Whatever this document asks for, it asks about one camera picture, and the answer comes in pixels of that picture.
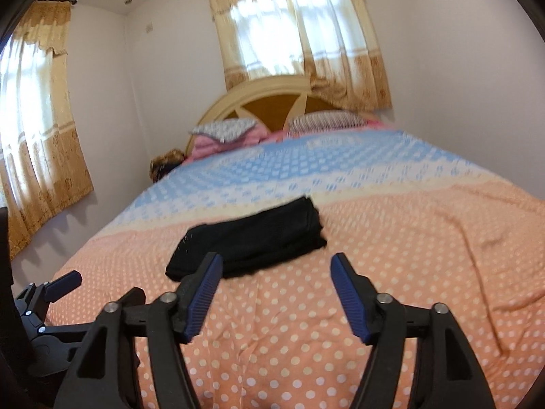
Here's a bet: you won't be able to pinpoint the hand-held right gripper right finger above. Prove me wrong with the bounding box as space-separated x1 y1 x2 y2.
330 252 497 409

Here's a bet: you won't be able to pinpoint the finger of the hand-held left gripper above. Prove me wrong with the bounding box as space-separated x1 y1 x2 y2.
15 270 83 336

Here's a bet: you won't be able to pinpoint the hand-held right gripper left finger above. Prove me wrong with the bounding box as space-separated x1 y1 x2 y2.
53 252 224 409

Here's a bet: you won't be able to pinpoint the black pants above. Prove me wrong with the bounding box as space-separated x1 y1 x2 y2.
165 196 328 282

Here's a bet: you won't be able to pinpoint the polka dot bedspread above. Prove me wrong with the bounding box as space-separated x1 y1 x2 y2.
45 130 545 409

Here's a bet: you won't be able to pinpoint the brown plush toy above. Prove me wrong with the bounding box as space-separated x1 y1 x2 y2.
149 148 186 184

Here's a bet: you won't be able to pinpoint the folded pink blanket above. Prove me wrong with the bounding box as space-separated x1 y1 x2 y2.
187 123 294 163

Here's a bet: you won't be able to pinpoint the yellow patterned window curtain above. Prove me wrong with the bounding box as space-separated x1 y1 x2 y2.
206 0 392 113
0 0 94 260

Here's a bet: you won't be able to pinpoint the grey patterned pillow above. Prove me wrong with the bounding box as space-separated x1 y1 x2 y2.
189 118 258 143

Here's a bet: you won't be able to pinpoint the striped pillow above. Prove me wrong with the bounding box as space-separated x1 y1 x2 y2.
288 111 369 136

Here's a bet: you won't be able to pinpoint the cream and brown headboard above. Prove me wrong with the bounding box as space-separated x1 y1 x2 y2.
185 76 341 154

